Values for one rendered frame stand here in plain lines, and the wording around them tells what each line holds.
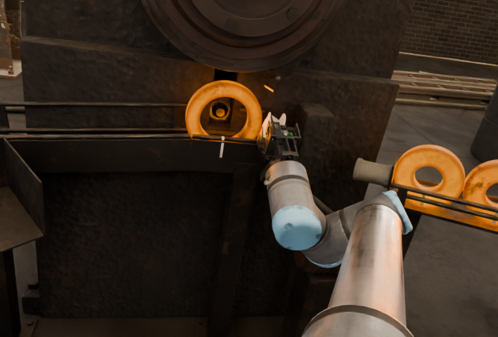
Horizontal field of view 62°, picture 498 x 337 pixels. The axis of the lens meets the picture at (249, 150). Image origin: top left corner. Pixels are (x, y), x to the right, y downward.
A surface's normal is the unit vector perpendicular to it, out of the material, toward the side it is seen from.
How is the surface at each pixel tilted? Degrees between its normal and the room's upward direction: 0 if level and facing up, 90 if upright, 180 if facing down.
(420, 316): 0
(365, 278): 23
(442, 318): 0
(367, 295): 16
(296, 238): 104
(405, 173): 90
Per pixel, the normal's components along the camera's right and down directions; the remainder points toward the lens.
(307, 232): 0.04, 0.65
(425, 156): -0.44, 0.32
